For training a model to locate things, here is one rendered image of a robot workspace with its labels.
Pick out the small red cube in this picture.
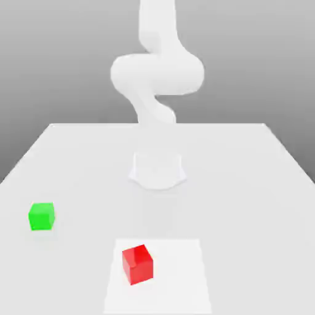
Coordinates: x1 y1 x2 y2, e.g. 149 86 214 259
122 244 154 286

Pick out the small green cube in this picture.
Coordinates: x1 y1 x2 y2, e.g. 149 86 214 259
28 202 55 231

